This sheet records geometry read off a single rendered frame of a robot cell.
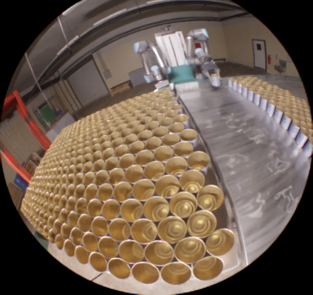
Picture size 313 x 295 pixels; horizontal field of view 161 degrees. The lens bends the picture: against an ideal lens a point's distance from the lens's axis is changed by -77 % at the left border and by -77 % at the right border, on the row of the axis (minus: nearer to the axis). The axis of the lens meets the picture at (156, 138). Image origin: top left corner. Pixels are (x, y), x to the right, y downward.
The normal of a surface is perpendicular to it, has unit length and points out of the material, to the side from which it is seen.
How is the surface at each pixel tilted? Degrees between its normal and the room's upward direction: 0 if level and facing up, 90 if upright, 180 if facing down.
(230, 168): 0
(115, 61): 90
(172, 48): 90
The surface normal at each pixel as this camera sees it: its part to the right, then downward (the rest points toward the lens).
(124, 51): 0.05, 0.65
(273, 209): -0.30, -0.71
